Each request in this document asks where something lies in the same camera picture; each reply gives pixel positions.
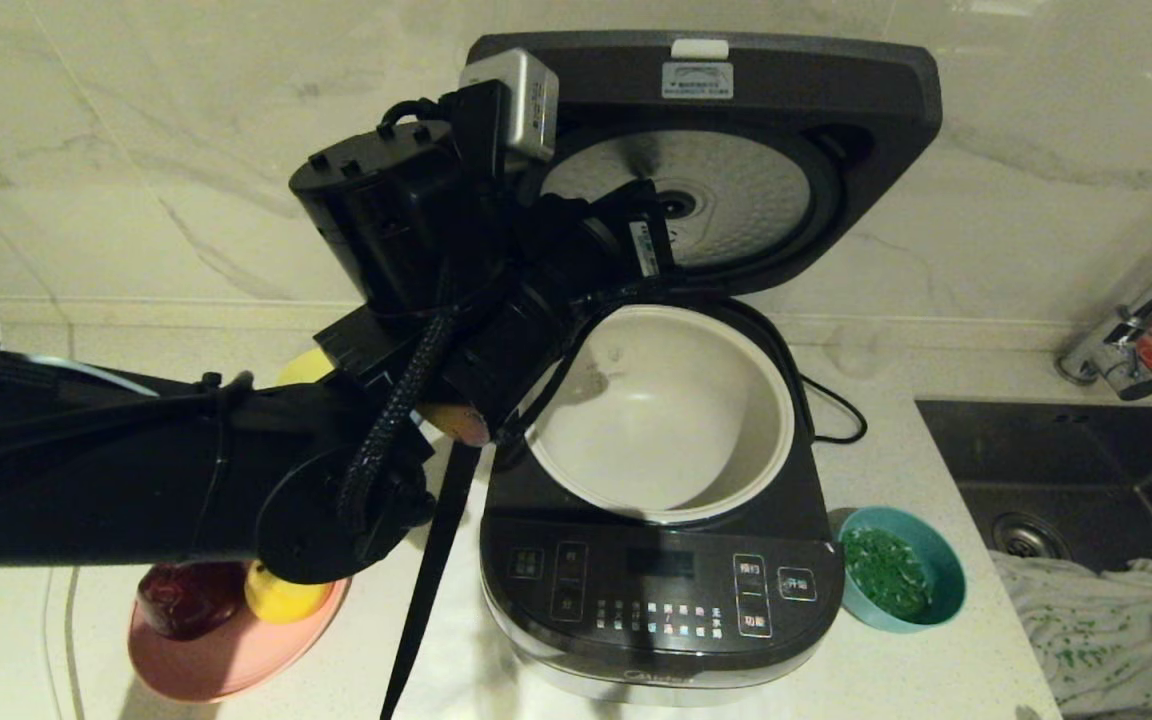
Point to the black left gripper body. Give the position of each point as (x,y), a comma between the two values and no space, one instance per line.
(596,245)

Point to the black rice cooker lid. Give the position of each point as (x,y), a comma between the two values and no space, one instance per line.
(836,90)

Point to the green rice grains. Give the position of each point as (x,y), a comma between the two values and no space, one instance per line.
(886,572)

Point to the teal bowl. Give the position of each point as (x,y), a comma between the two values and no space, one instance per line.
(944,585)

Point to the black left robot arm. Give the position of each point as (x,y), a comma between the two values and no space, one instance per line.
(86,480)

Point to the white inner pot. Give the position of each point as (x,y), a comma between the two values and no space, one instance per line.
(676,420)

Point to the yellow bowl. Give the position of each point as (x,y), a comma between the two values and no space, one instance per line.
(306,368)

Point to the black rice cooker body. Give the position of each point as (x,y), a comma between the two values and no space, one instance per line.
(656,590)

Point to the flat black strip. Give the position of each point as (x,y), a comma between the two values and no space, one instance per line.
(431,580)

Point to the yellow pear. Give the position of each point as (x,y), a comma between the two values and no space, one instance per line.
(281,602)

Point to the steel sink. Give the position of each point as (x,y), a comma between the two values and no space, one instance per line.
(1056,470)

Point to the sink drain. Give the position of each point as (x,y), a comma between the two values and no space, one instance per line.
(1028,537)

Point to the red apple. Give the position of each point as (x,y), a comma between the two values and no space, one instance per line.
(186,600)

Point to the chrome faucet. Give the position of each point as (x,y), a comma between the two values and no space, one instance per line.
(1151,300)

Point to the pink plate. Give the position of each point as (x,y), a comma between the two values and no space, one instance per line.
(226,665)

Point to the white cloth with green specks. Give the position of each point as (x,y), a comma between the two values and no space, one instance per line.
(1106,630)

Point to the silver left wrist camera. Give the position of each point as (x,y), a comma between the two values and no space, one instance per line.
(528,100)

